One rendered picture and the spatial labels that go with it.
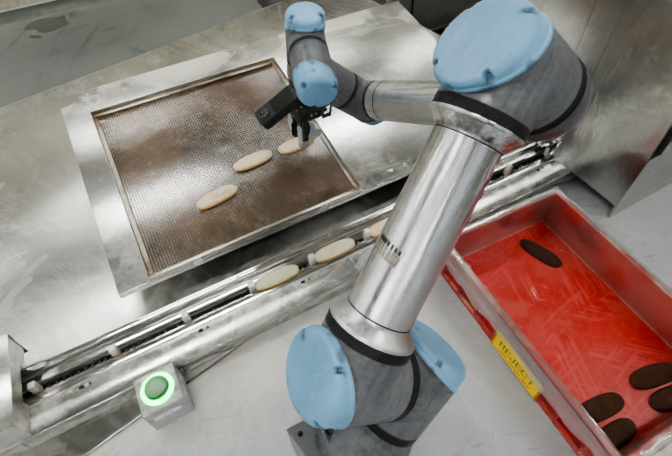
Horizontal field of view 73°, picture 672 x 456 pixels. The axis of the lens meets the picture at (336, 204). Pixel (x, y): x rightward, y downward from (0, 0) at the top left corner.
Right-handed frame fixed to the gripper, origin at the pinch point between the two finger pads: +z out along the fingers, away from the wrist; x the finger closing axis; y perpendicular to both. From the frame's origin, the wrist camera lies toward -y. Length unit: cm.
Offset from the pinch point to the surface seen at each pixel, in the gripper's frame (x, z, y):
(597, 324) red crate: -70, -1, 31
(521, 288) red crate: -57, 2, 24
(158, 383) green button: -39, -4, -47
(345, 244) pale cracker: -29.3, 2.9, -3.1
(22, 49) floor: 270, 142, -82
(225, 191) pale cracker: -5.5, 0.8, -21.2
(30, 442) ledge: -36, 3, -69
